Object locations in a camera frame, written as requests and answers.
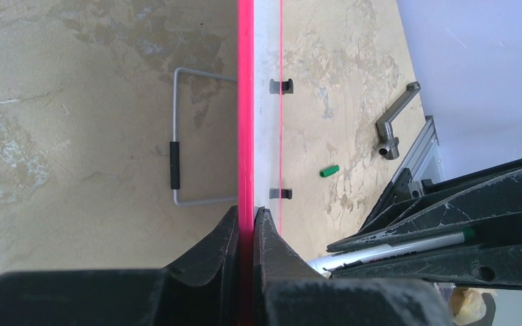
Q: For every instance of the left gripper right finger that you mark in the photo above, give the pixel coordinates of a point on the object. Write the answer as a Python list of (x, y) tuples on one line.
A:
[(288, 292)]

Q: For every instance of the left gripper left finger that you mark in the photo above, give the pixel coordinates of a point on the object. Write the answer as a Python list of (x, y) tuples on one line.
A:
[(198, 288)]

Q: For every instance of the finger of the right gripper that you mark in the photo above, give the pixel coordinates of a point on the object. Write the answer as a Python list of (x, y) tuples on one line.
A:
[(498, 267)]

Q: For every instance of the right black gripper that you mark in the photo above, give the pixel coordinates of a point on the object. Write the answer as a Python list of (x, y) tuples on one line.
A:
[(491, 206)]

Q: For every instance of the green white marker pen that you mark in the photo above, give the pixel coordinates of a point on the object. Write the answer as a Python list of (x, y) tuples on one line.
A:
[(381, 252)]

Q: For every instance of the red-framed whiteboard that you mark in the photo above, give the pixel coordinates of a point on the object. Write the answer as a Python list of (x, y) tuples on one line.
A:
[(259, 130)]

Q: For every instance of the green marker cap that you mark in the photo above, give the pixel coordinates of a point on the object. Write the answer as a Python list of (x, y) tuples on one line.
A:
[(329, 171)]

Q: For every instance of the black whiteboard clip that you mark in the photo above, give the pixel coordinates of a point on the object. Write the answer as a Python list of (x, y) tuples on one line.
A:
[(281, 87), (275, 193)]

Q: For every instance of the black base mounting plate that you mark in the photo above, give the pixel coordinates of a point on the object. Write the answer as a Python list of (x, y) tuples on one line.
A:
[(393, 201)]

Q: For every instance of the aluminium frame rail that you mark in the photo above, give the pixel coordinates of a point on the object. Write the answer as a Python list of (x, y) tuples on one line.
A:
[(424, 158)]

